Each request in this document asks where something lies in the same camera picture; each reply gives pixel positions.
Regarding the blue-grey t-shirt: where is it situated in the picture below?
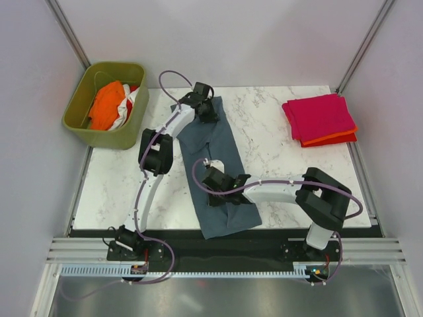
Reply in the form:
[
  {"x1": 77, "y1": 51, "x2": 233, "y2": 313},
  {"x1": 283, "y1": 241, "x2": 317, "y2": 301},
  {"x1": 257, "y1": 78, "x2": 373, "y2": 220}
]
[{"x1": 177, "y1": 96, "x2": 262, "y2": 239}]

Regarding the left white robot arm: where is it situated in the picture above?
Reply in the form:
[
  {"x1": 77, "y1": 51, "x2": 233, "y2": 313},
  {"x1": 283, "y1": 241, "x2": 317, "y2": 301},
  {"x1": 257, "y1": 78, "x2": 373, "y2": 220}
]
[{"x1": 107, "y1": 82, "x2": 218, "y2": 261}]

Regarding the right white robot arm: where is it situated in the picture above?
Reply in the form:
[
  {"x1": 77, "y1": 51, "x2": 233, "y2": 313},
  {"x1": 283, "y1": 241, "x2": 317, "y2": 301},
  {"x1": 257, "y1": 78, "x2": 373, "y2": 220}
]
[{"x1": 201, "y1": 167, "x2": 352, "y2": 260}]

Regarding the olive green plastic bin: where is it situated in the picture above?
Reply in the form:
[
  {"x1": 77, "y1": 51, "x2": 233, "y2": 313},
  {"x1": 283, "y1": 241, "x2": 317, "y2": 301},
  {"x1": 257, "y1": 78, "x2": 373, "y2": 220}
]
[{"x1": 62, "y1": 61, "x2": 149, "y2": 150}]

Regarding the white and red t-shirt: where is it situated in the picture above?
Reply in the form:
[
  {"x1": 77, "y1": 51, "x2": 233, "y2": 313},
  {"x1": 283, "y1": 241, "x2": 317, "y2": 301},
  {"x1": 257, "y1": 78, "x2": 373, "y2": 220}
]
[{"x1": 108, "y1": 84, "x2": 139, "y2": 131}]

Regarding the orange folded t-shirt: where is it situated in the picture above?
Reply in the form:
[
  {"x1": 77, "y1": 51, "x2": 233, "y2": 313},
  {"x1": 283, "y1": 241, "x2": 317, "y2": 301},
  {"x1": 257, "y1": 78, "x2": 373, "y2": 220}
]
[{"x1": 300, "y1": 127, "x2": 358, "y2": 148}]

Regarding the orange t-shirt in bin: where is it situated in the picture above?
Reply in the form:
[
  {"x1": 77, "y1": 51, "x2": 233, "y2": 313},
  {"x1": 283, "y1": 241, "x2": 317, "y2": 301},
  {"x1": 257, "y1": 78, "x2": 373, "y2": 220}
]
[{"x1": 89, "y1": 81, "x2": 126, "y2": 131}]

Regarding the magenta folded t-shirt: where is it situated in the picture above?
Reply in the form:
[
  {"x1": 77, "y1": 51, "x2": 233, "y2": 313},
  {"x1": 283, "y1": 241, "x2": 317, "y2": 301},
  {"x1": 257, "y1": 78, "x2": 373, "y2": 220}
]
[{"x1": 282, "y1": 94, "x2": 357, "y2": 142}]

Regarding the red folded t-shirt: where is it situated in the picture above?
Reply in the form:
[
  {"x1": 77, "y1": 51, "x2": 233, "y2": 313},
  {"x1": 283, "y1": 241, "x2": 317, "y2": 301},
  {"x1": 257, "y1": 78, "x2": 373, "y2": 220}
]
[{"x1": 301, "y1": 133, "x2": 357, "y2": 147}]

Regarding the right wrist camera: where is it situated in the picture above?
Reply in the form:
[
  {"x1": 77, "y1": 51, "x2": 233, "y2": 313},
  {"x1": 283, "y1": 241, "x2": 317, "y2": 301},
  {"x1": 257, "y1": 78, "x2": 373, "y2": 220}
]
[{"x1": 202, "y1": 158, "x2": 225, "y2": 173}]

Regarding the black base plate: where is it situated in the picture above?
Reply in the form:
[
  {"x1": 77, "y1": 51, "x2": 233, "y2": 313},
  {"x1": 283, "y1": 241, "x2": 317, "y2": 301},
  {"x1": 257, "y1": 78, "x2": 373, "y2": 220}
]
[{"x1": 69, "y1": 227, "x2": 384, "y2": 273}]

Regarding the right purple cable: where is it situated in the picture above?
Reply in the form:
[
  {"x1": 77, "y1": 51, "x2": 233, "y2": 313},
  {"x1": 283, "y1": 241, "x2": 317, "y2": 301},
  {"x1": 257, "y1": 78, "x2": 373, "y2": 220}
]
[{"x1": 192, "y1": 158, "x2": 364, "y2": 287}]

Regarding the white slotted cable duct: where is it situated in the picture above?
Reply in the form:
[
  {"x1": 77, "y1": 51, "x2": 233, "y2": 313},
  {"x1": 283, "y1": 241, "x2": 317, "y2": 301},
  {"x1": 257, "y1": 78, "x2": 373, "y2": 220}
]
[{"x1": 60, "y1": 264, "x2": 310, "y2": 279}]

